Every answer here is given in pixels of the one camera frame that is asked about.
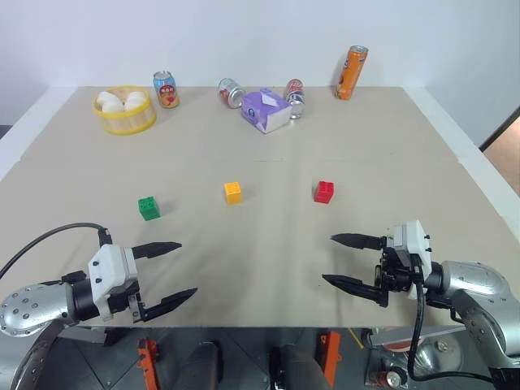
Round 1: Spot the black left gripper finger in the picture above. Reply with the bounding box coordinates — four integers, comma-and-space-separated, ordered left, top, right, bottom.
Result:
140, 287, 199, 324
132, 241, 183, 261

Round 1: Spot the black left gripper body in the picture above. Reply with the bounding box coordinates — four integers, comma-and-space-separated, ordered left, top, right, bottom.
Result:
107, 280, 148, 325

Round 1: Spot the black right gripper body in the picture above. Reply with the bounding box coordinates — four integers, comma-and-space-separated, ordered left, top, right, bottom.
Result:
373, 246, 423, 309

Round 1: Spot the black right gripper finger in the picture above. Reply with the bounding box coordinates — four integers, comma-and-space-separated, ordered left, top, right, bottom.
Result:
329, 232, 385, 251
322, 274, 388, 308

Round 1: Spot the green toy block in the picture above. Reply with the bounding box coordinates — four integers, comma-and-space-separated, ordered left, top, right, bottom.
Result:
137, 196, 161, 222

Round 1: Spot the red toy block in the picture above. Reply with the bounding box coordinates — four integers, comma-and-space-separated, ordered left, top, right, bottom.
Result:
312, 180, 336, 205

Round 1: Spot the yellow toy block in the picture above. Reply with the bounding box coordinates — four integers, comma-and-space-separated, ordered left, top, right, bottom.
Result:
223, 181, 245, 206

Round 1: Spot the small red and silver can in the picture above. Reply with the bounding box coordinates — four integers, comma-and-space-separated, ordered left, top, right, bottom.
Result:
375, 367, 404, 388

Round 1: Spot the yellow bamboo steamer basket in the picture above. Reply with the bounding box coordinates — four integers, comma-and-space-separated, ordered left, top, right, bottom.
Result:
91, 84, 158, 136

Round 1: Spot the red white blue can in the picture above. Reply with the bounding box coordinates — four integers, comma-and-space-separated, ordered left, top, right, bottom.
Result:
284, 78, 307, 121

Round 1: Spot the blue peach drink can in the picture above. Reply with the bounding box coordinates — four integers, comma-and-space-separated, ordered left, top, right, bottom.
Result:
152, 71, 181, 110

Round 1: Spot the purple tissue box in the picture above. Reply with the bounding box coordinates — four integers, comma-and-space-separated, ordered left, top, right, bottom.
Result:
240, 87, 293, 135

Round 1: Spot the brown wooden board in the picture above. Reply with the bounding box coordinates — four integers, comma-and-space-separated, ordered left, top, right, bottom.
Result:
484, 121, 520, 189

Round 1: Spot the tall orange soda can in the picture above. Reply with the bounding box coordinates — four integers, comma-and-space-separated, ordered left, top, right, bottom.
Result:
334, 45, 370, 101

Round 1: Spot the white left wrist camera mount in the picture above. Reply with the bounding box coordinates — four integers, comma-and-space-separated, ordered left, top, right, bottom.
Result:
87, 243, 140, 322

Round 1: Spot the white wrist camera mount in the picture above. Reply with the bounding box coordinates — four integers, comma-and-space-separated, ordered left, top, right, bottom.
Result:
385, 220, 433, 301
87, 243, 140, 322

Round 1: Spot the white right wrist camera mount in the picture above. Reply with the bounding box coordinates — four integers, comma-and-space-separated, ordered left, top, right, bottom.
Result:
385, 220, 433, 301

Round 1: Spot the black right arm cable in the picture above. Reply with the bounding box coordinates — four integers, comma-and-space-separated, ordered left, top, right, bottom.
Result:
407, 263, 495, 384

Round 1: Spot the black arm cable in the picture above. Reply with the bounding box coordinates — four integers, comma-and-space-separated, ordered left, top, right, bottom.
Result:
0, 222, 114, 281
407, 263, 495, 384

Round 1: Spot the orange metal bracket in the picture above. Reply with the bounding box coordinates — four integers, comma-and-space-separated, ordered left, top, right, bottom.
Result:
318, 331, 343, 390
136, 336, 160, 390

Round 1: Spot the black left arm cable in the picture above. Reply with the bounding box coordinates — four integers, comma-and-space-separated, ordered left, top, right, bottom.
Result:
0, 222, 114, 281

